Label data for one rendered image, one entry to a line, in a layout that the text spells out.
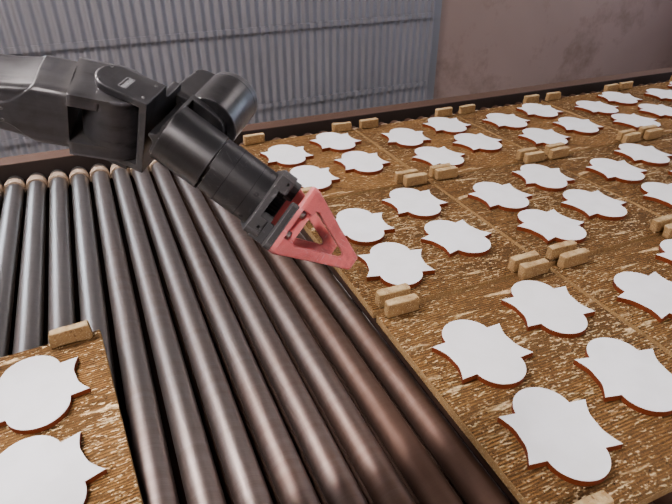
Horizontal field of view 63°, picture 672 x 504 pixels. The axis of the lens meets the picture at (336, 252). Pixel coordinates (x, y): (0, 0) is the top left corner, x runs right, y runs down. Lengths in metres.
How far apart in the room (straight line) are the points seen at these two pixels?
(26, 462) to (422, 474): 0.46
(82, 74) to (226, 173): 0.15
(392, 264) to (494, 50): 3.65
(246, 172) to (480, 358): 0.46
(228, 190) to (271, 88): 3.08
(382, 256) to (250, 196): 0.54
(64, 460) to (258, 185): 0.41
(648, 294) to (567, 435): 0.38
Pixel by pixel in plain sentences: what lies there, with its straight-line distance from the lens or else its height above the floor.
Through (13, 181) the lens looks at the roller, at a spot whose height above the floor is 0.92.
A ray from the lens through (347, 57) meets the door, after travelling 3.76.
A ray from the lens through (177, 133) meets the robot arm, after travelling 0.51.
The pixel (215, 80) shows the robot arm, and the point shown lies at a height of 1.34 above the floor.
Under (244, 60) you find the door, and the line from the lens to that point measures 3.48.
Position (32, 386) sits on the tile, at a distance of 0.86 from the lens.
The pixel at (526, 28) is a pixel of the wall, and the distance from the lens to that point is 4.71.
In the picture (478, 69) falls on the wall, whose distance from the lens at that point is 4.48.
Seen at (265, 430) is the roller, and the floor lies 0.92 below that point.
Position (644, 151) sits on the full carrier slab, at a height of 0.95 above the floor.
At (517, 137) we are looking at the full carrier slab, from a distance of 1.70.
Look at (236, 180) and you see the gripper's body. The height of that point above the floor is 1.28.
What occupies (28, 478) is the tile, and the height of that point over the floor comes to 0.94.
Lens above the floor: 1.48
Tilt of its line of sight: 32 degrees down
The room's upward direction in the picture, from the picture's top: straight up
